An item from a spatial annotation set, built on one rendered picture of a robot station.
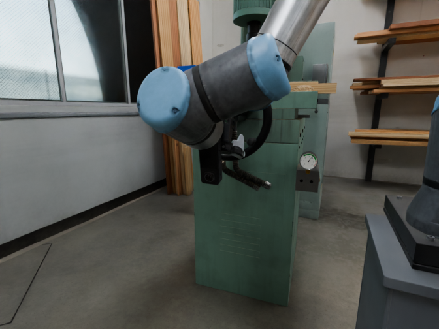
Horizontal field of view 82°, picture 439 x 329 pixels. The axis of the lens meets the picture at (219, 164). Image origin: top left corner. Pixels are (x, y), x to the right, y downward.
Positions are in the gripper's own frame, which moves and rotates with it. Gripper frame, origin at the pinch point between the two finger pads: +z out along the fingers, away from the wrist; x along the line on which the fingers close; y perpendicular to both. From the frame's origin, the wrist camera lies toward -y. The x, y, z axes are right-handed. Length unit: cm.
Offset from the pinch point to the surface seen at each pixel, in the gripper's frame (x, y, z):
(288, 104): -11.7, 25.0, 25.9
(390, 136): -93, 66, 215
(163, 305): 35, -61, 39
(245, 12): 8, 61, 21
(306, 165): -19.6, 3.2, 27.3
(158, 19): 117, 138, 109
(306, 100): -18.0, 26.2, 25.5
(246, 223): 2.6, -21.4, 42.5
